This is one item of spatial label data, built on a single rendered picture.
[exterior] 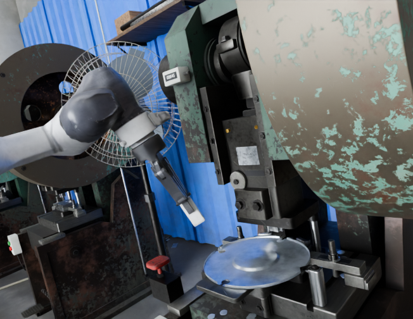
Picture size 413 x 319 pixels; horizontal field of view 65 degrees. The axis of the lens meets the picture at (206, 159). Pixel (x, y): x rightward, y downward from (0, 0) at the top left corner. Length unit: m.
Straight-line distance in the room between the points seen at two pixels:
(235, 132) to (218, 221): 2.04
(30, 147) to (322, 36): 0.58
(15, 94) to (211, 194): 1.67
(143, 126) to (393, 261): 0.83
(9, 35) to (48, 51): 3.95
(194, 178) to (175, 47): 2.08
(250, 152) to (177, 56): 0.34
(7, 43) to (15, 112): 4.05
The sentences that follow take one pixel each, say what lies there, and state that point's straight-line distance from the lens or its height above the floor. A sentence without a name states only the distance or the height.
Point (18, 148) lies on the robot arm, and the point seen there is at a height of 1.20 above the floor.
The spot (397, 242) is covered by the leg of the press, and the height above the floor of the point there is 0.72.
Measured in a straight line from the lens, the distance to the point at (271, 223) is 0.93.
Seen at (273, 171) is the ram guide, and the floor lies 1.03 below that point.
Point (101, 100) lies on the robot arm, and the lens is 0.69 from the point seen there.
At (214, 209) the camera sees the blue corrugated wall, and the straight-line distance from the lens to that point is 2.88.
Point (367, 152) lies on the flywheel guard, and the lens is 0.46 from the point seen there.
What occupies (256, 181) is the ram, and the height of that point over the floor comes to 0.99.
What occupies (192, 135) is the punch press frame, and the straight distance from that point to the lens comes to 0.96.
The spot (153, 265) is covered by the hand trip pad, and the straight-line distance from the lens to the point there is 1.10.
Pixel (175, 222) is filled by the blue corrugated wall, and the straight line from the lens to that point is 3.40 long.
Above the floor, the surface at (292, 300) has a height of 0.70.
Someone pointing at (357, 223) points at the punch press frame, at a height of 0.79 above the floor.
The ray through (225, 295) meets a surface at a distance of 0.82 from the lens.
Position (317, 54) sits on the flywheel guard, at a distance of 0.41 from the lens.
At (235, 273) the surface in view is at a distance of 0.89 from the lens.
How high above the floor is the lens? 1.20
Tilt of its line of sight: 8 degrees down
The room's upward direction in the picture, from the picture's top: 11 degrees counter-clockwise
